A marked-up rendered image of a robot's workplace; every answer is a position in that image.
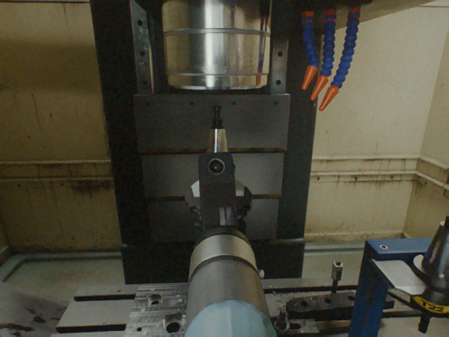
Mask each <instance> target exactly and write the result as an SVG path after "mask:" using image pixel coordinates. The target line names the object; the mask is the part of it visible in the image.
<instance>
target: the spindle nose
mask: <svg viewBox="0 0 449 337"><path fill-rule="evenodd" d="M160 2H161V14H162V34H163V35H164V37H163V46H164V67H165V74H166V77H167V84H168V85H169V86H170V87H171V88H181V89H196V90H236V89H252V88H263V87H265V86H266V85H267V76H268V73H269V61H270V46H271V38H270V34H271V19H272V4H273V0H160Z"/></svg>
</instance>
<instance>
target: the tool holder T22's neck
mask: <svg viewBox="0 0 449 337"><path fill-rule="evenodd" d="M420 297H421V298H422V299H424V300H426V301H427V302H430V303H432V304H436V305H439V306H449V294H444V298H441V297H438V296H435V295H432V294H429V293H428V292H425V293H424V294H423V295H422V296H420ZM412 299H413V298H412ZM413 300H414V299H413ZM414 301H415V300H414ZM415 303H417V302H416V301H415ZM417 304H418V303H417ZM418 305H419V304H418ZM419 306H421V305H419ZM421 307H423V306H421ZM423 308H424V307H423ZM424 309H426V308H424ZM426 310H428V309H426ZM428 311H431V310H428ZM431 312H434V311H431ZM434 313H438V314H446V313H440V312H434ZM447 313H448V312H447Z"/></svg>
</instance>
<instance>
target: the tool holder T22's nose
mask: <svg viewBox="0 0 449 337"><path fill-rule="evenodd" d="M410 305H411V306H414V307H415V308H416V309H417V310H419V311H421V312H422V313H423V314H425V315H427V317H429V318H432V317H434V318H447V319H448V318H449V312H448V313H446V314H438V313H434V312H431V311H428V310H426V309H424V308H423V307H421V306H419V305H418V304H417V303H415V301H414V300H413V299H412V297H411V296H410Z"/></svg>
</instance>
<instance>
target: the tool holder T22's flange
mask: <svg viewBox="0 0 449 337"><path fill-rule="evenodd" d="M422 258H423V256H422V255H418V256H416V257H415V258H414V261H413V264H412V269H413V270H414V272H415V273H416V274H417V275H418V276H419V277H420V278H422V279H423V280H424V281H425V282H426V283H427V284H428V285H429V286H430V289H429V290H428V291H427V292H428V293H429V294H432V295H435V296H438V297H441V298H444V294H449V279H448V278H444V277H439V276H437V275H434V274H433V273H430V272H429V271H427V270H426V269H424V268H423V266H422V264H421V261H422Z"/></svg>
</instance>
